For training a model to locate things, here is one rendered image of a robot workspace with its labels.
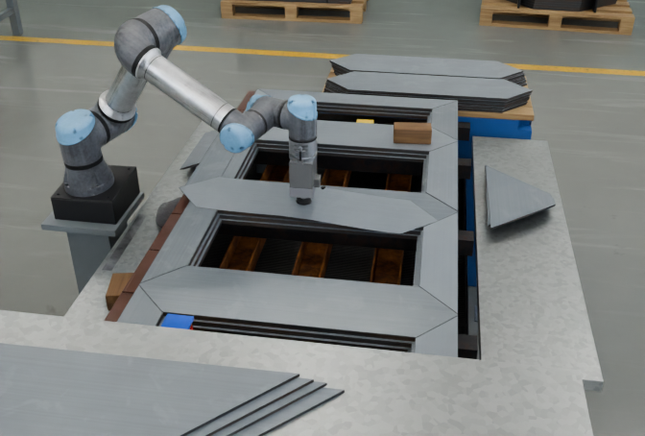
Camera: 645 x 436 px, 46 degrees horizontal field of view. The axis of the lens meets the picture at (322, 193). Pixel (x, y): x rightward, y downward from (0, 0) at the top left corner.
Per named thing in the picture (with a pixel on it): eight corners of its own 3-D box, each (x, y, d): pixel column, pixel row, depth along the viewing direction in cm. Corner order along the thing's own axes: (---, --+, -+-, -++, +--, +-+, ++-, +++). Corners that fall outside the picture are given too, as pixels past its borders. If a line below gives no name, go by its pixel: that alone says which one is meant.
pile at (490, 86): (525, 76, 309) (527, 61, 306) (533, 115, 275) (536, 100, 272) (332, 65, 319) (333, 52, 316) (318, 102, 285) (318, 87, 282)
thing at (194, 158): (244, 132, 288) (244, 123, 286) (216, 181, 255) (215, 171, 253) (213, 130, 290) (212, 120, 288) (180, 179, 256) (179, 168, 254)
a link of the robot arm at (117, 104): (73, 127, 235) (131, 9, 197) (107, 107, 246) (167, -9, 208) (100, 154, 235) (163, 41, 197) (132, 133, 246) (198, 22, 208)
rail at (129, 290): (259, 106, 289) (258, 91, 286) (76, 426, 150) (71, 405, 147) (249, 105, 289) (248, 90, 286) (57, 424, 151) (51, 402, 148)
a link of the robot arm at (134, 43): (96, 25, 190) (249, 133, 183) (126, 11, 198) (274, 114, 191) (90, 60, 198) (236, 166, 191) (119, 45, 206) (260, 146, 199)
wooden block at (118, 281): (114, 287, 204) (112, 273, 201) (137, 287, 204) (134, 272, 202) (107, 311, 195) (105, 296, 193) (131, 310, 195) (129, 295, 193)
